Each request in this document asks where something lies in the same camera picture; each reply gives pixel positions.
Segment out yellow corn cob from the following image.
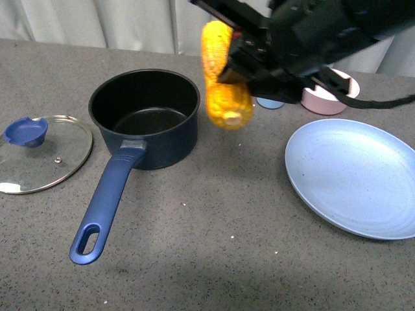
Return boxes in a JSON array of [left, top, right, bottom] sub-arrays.
[[201, 20, 254, 130]]

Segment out dark blue saucepan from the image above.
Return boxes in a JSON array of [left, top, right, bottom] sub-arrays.
[[69, 69, 200, 265]]

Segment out light blue cup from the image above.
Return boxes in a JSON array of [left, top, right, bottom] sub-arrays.
[[256, 97, 285, 109]]

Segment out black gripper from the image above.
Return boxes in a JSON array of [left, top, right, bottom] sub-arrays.
[[190, 0, 378, 104]]

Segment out black cable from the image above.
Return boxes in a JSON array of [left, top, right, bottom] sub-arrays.
[[311, 69, 415, 110]]

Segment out pink bowl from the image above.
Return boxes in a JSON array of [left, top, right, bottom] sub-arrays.
[[300, 69, 361, 115]]

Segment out light blue plate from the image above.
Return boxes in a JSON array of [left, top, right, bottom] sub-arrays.
[[285, 119, 414, 240]]

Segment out glass lid with blue knob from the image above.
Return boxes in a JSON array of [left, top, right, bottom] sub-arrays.
[[1, 115, 93, 194]]

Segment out grey curtain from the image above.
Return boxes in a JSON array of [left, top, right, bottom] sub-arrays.
[[1, 0, 414, 77]]

